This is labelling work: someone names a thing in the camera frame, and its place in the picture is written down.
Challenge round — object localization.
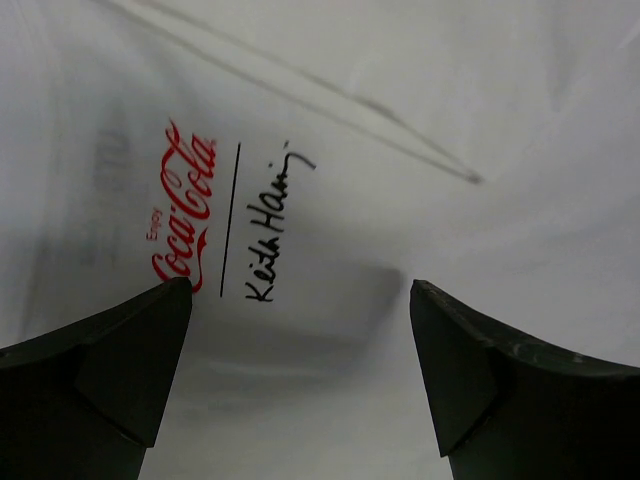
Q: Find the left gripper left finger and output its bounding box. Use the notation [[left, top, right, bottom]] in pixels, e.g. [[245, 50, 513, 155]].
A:
[[1, 277, 192, 480]]

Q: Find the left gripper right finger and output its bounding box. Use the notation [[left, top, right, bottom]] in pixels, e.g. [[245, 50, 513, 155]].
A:
[[410, 280, 639, 479]]

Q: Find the white Coca-Cola t-shirt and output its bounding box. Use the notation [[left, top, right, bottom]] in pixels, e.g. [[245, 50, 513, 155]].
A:
[[1, 1, 639, 479]]

